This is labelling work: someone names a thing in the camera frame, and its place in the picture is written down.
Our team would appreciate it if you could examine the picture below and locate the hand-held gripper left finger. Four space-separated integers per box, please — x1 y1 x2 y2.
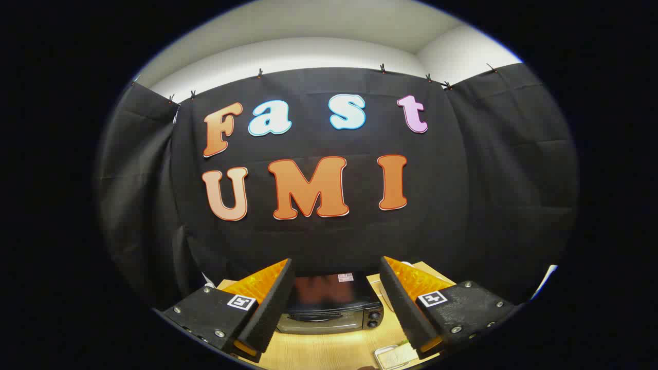
160 258 296 363

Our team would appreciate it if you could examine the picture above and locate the row of black cloth clips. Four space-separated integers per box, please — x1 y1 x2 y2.
131 63 499 103

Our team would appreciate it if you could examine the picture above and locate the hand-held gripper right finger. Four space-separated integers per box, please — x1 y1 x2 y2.
379 256 517 360

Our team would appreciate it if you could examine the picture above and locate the white power cable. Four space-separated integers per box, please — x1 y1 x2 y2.
378 282 395 312

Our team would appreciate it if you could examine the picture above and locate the black toaster oven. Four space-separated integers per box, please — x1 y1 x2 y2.
276 272 385 336

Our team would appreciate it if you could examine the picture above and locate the white ribbed tray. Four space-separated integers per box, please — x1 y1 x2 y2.
374 344 422 370

